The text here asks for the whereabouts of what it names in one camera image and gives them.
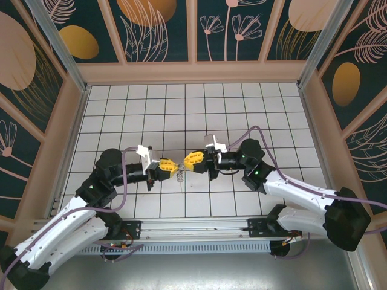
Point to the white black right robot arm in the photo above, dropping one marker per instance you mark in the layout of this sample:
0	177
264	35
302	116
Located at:
302	196

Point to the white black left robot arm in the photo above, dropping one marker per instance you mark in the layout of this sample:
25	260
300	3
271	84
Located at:
60	229

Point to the small circuit board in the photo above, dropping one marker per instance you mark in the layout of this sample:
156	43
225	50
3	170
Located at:
112	246

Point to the grey metal sheet panel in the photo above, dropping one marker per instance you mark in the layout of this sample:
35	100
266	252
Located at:
196	272

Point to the aluminium table side rail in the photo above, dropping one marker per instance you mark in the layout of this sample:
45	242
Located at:
321	151
70	151

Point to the aluminium mounting rail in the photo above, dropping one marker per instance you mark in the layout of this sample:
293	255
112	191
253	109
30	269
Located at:
193	226

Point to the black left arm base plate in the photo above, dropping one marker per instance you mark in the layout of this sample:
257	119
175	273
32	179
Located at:
133	225

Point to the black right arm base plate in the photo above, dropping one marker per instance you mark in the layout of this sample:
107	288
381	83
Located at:
255	226

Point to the aluminium corner post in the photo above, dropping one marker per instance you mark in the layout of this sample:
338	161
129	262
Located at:
55	39
331	39

